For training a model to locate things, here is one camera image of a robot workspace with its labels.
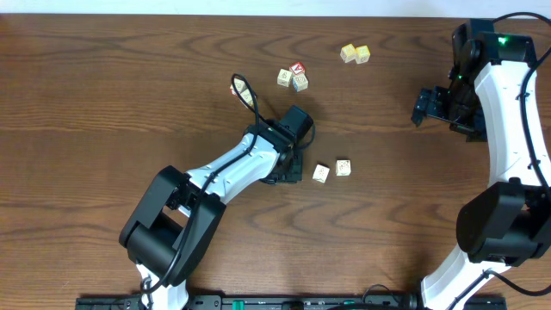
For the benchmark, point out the red letter A block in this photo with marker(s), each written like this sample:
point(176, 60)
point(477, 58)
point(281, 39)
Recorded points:
point(297, 68)

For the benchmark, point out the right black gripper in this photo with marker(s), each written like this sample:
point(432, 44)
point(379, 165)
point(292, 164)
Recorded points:
point(430, 103)

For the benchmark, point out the white block yellow side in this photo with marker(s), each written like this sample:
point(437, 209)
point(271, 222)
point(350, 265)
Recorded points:
point(246, 98)

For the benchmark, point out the white block red side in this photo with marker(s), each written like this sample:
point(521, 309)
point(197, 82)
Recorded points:
point(238, 86)

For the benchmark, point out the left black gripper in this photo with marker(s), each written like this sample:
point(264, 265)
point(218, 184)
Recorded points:
point(296, 180)

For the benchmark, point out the blue edged white block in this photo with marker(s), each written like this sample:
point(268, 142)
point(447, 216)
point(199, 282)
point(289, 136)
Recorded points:
point(300, 82)

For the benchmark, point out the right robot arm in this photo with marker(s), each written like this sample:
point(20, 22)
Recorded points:
point(492, 98)

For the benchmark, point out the yellow block right of pair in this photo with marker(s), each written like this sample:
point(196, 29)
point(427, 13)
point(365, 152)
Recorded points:
point(362, 54)

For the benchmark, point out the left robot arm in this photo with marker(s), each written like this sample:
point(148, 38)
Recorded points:
point(169, 231)

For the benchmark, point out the yellow sided white block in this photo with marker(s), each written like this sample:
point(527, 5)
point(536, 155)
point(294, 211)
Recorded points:
point(321, 172)

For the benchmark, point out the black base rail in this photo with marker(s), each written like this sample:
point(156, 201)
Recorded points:
point(375, 298)

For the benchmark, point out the yellow block of pair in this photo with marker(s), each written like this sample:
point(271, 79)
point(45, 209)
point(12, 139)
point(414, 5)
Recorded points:
point(348, 53)
point(362, 54)

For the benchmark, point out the cream block left of cluster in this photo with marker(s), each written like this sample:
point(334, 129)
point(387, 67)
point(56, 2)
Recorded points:
point(284, 78)

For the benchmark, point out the yellow block left of pair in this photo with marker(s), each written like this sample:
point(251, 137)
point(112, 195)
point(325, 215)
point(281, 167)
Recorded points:
point(348, 53)

